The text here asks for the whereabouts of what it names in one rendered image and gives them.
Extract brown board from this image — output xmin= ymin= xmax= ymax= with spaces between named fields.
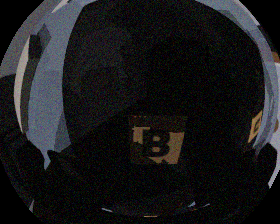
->
xmin=32 ymin=161 xmax=192 ymax=224

